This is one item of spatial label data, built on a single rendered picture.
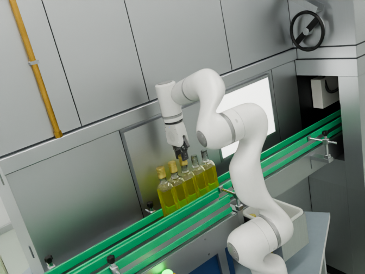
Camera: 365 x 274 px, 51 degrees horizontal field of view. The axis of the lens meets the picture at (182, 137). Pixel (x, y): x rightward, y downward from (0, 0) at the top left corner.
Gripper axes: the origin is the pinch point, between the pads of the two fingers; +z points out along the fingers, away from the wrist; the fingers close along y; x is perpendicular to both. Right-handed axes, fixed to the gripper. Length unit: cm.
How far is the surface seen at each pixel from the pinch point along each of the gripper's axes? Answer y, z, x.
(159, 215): -3.4, 22.6, -15.5
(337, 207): 6, 75, 97
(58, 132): -13, -24, -42
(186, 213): 6.2, 22.3, -8.4
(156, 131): -12.0, -9.8, -2.6
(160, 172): 1.2, 2.2, -12.5
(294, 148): 5, 23, 66
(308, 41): -2, -26, 97
